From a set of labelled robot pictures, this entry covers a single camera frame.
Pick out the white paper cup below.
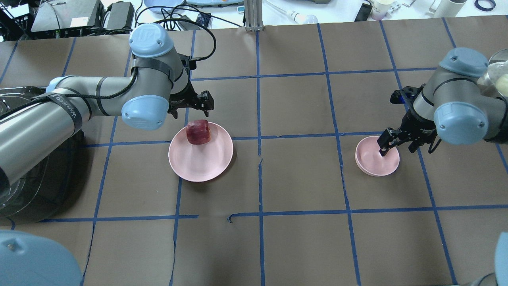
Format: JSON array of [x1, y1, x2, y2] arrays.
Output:
[[429, 0, 466, 18]]

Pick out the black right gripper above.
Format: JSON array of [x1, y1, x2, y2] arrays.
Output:
[[377, 88, 437, 157]]

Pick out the light bulb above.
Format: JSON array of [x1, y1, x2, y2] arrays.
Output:
[[290, 11, 319, 24]]

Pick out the purple white cup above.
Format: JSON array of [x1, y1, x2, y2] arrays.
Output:
[[370, 0, 395, 21]]

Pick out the pink bowl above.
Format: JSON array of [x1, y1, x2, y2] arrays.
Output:
[[354, 136, 400, 177]]

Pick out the white steamed bun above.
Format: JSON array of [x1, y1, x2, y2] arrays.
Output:
[[494, 73, 508, 97]]

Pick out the black power adapter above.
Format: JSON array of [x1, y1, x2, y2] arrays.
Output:
[[354, 3, 373, 22]]

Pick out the steel steamer pot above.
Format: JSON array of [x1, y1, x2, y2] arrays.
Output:
[[477, 49, 508, 98]]

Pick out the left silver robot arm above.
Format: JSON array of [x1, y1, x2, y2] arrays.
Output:
[[0, 23, 214, 189]]

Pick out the red apple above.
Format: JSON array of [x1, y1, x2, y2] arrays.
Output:
[[186, 120, 211, 145]]

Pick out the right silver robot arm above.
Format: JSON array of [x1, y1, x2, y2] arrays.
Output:
[[377, 47, 508, 156]]

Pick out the pink plate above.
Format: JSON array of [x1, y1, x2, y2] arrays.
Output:
[[167, 122, 234, 182]]

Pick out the aluminium frame post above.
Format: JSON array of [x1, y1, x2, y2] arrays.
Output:
[[244, 0, 264, 31]]

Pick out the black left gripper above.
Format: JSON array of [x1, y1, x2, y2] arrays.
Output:
[[168, 56, 215, 119]]

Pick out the blue plate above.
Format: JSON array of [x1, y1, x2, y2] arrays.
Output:
[[143, 0, 186, 14]]

